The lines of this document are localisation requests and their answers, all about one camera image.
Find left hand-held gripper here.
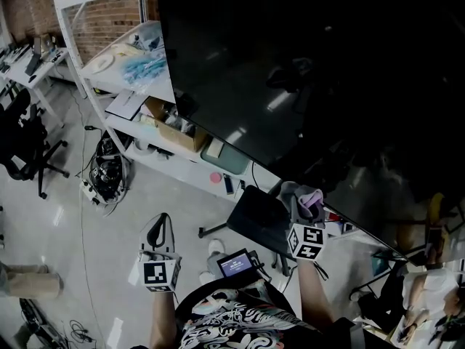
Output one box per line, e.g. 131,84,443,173
137,212,182,293

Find white desk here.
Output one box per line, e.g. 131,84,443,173
0,44,72,129

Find small black display device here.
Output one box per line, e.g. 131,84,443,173
216,247,264,280

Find grey and pink cloth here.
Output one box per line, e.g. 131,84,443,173
278,180,325,220

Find black floor cables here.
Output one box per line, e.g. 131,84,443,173
67,317,98,345

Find white round plate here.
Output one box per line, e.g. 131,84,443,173
89,55,116,75

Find grey-green plastic tray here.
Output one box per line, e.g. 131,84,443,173
200,138,251,176

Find person's left forearm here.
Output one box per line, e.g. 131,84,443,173
148,289,182,349

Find black TV screen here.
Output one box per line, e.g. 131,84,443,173
155,0,465,267

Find brown cardboard box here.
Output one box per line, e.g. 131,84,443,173
144,96,209,154

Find white power strip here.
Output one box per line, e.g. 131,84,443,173
79,179,102,206

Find person's right forearm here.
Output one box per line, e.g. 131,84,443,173
296,259,337,327

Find person's grey trouser leg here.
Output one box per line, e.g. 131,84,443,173
206,251,228,280

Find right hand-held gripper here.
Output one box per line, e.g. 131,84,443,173
286,193,328,263

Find white metal shelf unit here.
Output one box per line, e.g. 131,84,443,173
49,0,284,204

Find black patterned shirt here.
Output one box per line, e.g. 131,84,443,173
174,277,366,349

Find bundle of blue packets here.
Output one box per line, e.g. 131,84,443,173
121,53,169,87

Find white flat board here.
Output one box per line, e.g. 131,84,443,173
105,89,147,121

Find black office chair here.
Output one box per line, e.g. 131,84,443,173
0,87,70,200

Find black floor equipment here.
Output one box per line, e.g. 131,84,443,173
18,297,72,349

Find tangle of black cables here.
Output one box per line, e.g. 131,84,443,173
88,132,131,206

